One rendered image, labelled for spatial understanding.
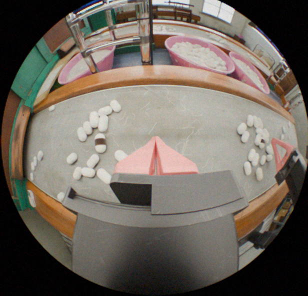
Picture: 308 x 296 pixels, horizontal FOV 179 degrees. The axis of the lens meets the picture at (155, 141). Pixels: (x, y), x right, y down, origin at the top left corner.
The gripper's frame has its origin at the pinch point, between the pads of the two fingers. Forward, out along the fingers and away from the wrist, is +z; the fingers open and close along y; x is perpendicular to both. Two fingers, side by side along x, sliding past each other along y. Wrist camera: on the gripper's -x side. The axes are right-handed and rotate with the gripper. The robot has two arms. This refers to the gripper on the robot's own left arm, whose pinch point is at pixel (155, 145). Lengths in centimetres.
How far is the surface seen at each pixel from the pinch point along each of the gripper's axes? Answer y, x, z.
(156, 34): -0.2, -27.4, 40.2
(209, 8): -214, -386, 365
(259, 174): -26.5, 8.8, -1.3
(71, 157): 17.6, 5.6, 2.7
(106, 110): 10.0, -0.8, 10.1
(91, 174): 11.9, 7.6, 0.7
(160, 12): -9, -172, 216
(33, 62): 59, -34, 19
